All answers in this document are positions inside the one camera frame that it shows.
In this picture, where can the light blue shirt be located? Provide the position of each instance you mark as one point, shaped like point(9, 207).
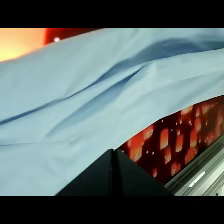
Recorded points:
point(83, 100)

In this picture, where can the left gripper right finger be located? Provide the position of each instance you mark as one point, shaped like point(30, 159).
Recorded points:
point(133, 180)

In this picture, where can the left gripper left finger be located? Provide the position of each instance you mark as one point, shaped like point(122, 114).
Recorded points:
point(96, 178)

